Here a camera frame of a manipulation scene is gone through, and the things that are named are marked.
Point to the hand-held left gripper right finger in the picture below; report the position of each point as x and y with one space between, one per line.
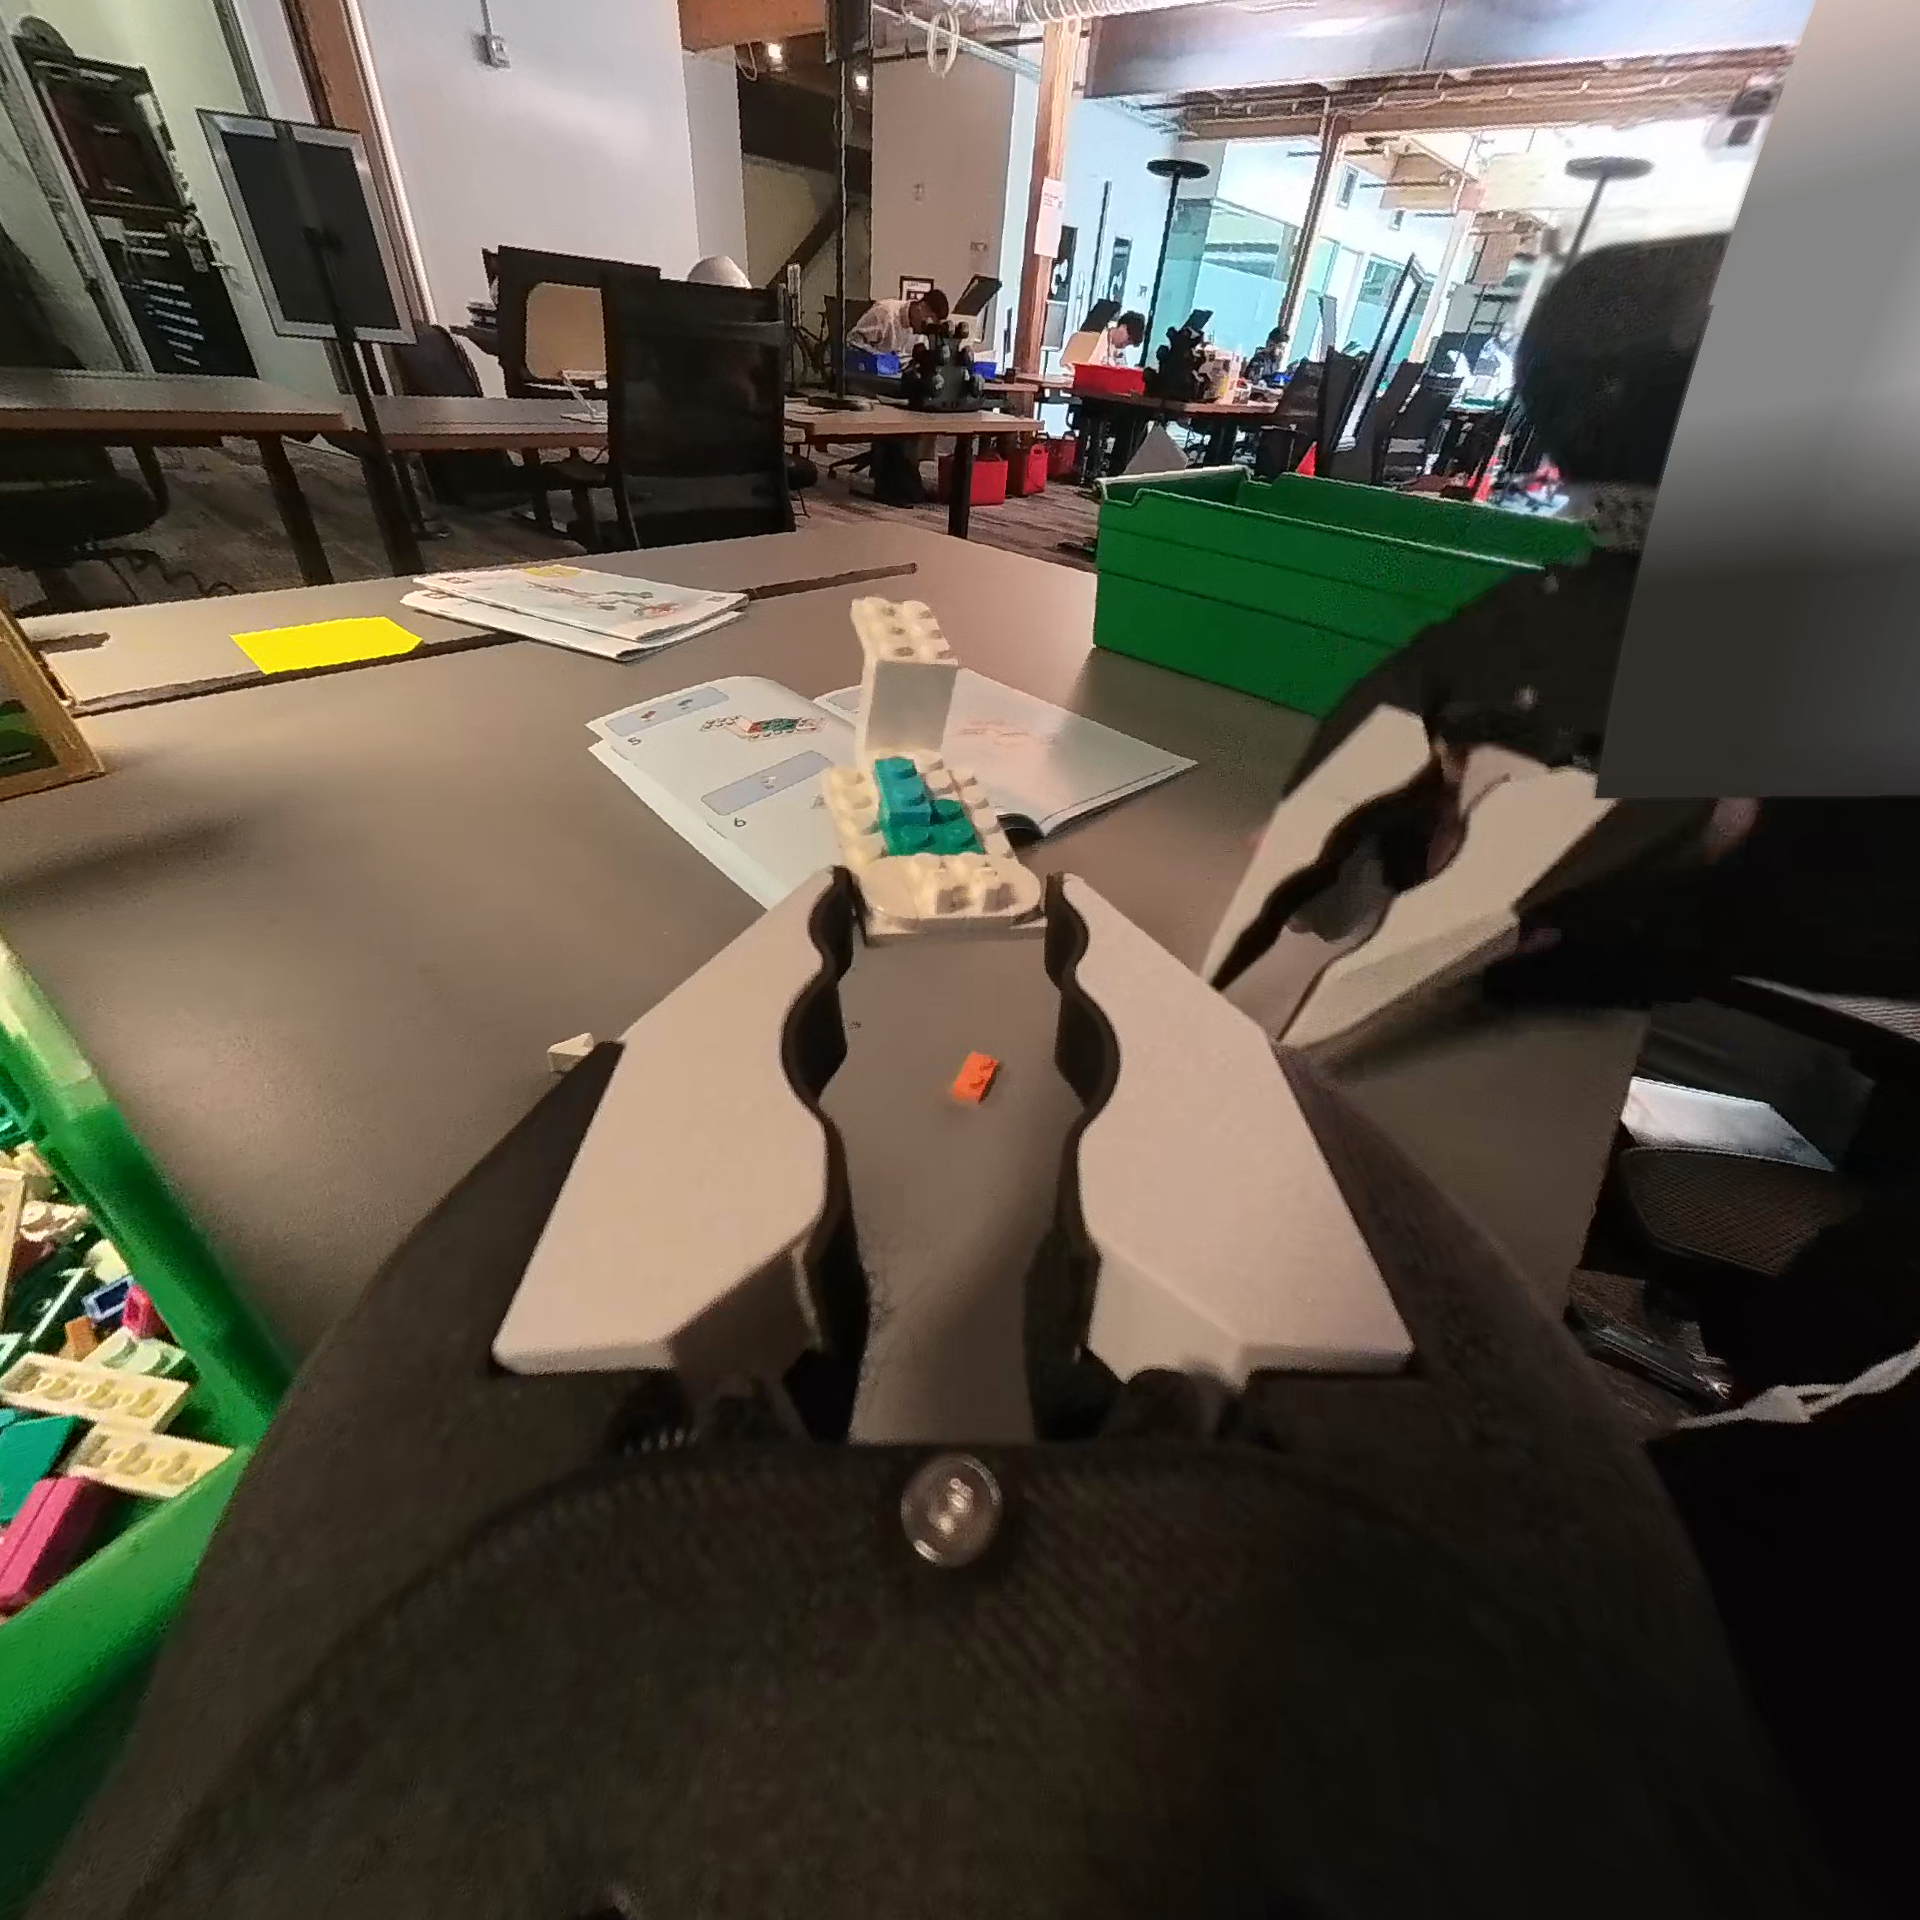
1232 1199

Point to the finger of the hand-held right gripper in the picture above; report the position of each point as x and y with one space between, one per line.
1319 783
1485 853

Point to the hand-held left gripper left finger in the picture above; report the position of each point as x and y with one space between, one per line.
678 1199

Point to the orange lego plate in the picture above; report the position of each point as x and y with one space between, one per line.
974 1077

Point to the white lego assembly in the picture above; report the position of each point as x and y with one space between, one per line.
917 796

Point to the pile of mixed lego bricks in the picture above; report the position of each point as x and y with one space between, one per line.
90 1396

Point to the small white angled lego piece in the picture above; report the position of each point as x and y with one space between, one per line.
571 1051

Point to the lego set box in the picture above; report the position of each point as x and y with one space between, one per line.
37 718

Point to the white paper sheet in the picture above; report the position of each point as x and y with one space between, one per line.
1710 1118

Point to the open instruction booklet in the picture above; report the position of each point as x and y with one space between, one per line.
721 796

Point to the red storage bin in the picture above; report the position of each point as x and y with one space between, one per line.
1032 470
990 478

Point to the black device on table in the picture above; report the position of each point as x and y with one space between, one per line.
1185 366
942 376

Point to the black floor lamp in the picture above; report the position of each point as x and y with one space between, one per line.
1176 169
1611 169

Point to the brown wooden table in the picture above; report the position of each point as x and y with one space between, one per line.
931 429
150 400

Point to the closed instruction booklet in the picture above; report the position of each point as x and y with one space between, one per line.
599 608

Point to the yellow paper sheet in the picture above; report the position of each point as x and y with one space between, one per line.
323 643

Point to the black mesh office chair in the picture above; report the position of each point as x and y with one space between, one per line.
700 405

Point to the black panel on stand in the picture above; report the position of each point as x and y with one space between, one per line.
306 226

